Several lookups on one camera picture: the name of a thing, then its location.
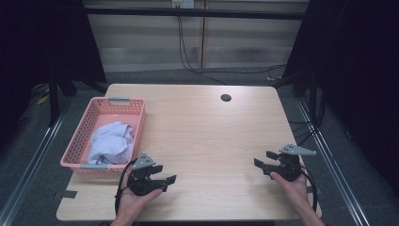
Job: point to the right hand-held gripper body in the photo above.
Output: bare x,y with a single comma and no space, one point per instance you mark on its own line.
290,169

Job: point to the black horizontal bar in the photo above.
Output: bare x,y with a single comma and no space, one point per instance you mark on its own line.
194,13

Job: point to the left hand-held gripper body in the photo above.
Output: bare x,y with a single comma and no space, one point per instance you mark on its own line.
139,185

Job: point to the white towel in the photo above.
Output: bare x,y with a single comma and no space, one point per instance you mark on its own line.
109,144

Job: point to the person's right hand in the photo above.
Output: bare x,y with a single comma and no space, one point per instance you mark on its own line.
296,191

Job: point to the white wall socket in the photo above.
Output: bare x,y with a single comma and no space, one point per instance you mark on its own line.
183,3

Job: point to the pink perforated plastic basket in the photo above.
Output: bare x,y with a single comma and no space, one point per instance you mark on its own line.
103,117

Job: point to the yellow floor object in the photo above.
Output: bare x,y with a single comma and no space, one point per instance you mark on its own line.
42,100

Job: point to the black curtain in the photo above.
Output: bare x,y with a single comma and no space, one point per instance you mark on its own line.
37,40
360,62

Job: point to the black metal stand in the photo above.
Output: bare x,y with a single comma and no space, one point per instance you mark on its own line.
54,97

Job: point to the person's left hand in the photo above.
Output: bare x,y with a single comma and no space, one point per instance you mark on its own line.
128,204

